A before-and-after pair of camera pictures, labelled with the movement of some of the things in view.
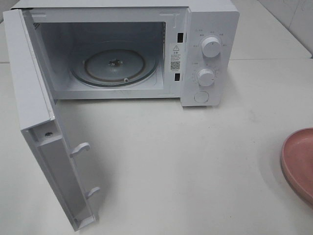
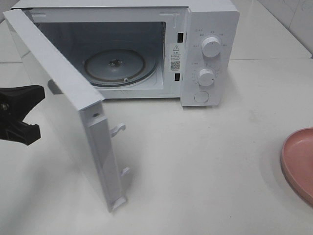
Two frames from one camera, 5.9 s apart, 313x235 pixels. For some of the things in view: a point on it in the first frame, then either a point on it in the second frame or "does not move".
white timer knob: x=206 y=77 does not move
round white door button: x=201 y=96 does not move
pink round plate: x=297 y=159 does not move
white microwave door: x=39 y=125 → x=83 y=89
